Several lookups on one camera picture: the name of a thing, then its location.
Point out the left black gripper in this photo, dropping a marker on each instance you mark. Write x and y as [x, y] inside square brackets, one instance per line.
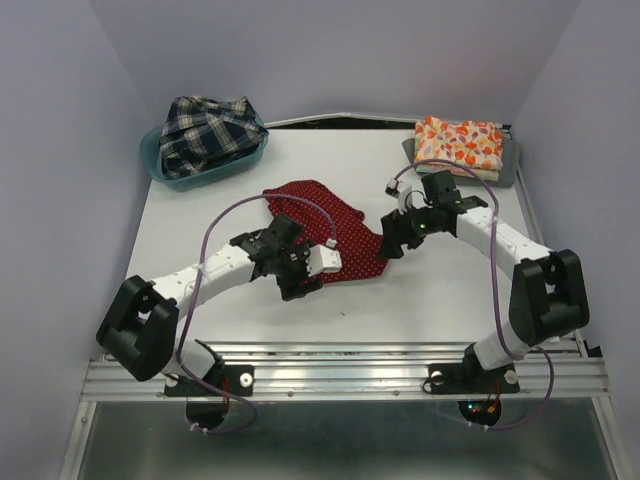
[290, 288]

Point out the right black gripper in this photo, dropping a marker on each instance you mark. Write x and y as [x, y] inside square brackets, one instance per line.
[395, 232]

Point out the red polka dot skirt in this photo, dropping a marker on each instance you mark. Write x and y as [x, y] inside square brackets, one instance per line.
[312, 205]

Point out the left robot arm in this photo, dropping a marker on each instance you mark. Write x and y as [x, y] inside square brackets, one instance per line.
[141, 326]

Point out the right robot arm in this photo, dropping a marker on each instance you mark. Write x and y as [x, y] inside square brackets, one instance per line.
[548, 296]

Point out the pale folded skirt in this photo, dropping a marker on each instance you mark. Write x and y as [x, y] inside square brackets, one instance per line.
[471, 173]

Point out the orange floral folded skirt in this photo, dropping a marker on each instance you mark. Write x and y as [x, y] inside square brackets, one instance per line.
[476, 144]

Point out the grey tray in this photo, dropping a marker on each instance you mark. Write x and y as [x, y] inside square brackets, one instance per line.
[506, 177]

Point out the navy plaid skirt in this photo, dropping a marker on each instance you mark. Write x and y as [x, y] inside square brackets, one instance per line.
[200, 134]

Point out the teal plastic basket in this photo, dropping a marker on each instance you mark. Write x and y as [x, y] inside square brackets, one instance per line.
[151, 160]

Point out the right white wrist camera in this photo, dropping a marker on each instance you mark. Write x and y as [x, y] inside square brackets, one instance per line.
[402, 192]

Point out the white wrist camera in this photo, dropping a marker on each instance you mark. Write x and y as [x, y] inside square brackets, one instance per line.
[402, 192]
[322, 260]

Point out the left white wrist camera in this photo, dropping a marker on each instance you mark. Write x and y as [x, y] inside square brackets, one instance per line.
[322, 260]

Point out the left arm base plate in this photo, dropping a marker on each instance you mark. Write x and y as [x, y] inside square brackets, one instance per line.
[237, 379]

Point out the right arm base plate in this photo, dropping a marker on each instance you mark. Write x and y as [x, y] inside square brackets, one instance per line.
[455, 379]

